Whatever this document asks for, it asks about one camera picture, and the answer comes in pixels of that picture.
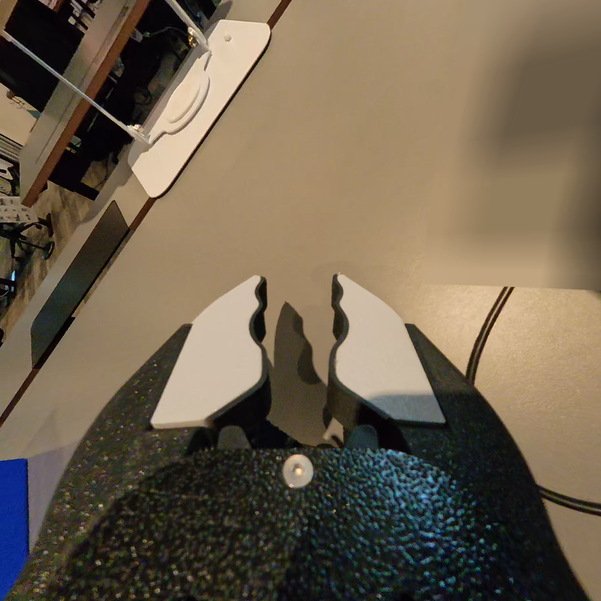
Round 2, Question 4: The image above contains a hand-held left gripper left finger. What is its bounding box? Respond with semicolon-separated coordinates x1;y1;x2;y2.
150;275;273;429

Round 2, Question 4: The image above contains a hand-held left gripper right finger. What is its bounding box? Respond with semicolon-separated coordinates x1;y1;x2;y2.
326;274;447;427

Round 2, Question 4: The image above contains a black usb cable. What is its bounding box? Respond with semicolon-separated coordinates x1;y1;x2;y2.
465;286;601;517

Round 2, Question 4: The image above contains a blue plastic bin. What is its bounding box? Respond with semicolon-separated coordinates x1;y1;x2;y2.
0;459;30;584

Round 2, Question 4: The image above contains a white document stand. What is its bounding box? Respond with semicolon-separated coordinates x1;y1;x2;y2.
0;0;271;199

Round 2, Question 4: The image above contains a wood-edged grey table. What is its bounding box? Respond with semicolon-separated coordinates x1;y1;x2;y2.
19;0;156;208

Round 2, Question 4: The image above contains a black table cable cover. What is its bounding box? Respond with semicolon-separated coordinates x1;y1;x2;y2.
30;201;130;368

